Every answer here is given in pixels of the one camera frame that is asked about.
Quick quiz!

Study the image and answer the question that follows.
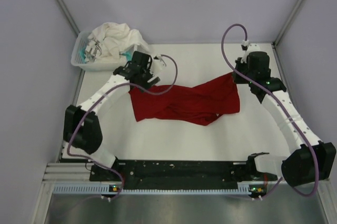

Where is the white plastic basket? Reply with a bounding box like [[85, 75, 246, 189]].
[[71, 31, 141, 72]]

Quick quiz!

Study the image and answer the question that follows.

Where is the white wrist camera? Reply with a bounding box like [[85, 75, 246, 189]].
[[150, 54, 166, 75], [241, 40, 261, 63]]

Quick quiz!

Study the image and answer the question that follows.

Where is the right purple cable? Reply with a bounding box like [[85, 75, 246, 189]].
[[220, 24, 321, 198]]

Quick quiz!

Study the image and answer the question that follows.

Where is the aluminium corner post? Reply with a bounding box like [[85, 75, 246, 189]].
[[56, 0, 80, 36], [272, 0, 307, 48]]

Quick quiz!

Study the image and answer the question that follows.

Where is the red t shirt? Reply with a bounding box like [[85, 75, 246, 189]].
[[129, 73, 240, 126]]

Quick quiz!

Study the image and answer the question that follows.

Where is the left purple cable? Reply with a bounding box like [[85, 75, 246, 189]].
[[67, 54, 179, 198]]

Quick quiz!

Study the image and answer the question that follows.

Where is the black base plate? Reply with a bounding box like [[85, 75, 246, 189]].
[[89, 159, 277, 189]]

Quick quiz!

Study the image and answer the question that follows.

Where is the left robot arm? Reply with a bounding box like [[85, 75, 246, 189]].
[[63, 51, 166, 180]]

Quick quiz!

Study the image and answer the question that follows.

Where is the teal garment in basket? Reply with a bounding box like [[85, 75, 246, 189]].
[[79, 48, 132, 64]]

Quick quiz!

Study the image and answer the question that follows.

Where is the purple cable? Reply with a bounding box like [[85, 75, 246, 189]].
[[67, 54, 179, 198], [220, 24, 321, 198]]

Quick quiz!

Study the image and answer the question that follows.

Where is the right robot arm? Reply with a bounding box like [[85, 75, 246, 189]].
[[232, 51, 336, 187]]

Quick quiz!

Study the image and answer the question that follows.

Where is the grey slotted cable duct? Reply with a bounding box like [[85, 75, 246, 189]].
[[53, 183, 266, 195]]

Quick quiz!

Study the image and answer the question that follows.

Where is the right aluminium corner post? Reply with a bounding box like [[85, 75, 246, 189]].
[[272, 0, 307, 48]]

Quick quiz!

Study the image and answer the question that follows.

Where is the left aluminium corner post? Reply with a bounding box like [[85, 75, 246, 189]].
[[56, 0, 80, 36]]

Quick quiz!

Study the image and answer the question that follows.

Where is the white t shirt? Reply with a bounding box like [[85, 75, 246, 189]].
[[83, 22, 150, 63]]

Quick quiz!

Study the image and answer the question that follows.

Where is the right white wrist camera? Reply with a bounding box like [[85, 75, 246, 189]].
[[241, 40, 261, 63]]

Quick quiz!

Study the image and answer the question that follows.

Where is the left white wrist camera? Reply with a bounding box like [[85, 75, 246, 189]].
[[150, 54, 166, 75]]

